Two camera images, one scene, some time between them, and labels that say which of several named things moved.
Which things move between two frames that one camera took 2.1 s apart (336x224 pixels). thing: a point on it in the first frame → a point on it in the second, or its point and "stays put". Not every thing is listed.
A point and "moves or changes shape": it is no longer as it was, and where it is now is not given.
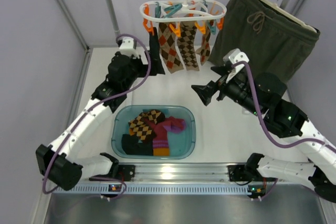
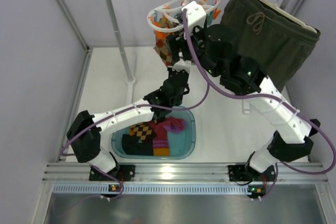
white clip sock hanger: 207,14 moves or changes shape
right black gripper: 219,89 → 196,35
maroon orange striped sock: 160,143 stays put
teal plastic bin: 181,144 stays put
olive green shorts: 273,42 stays put
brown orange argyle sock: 169,49 moves or changes shape
